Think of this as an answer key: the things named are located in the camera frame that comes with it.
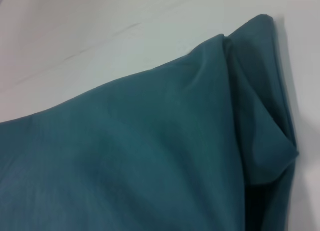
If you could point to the teal blue printed t-shirt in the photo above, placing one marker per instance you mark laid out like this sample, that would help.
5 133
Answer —
150 141

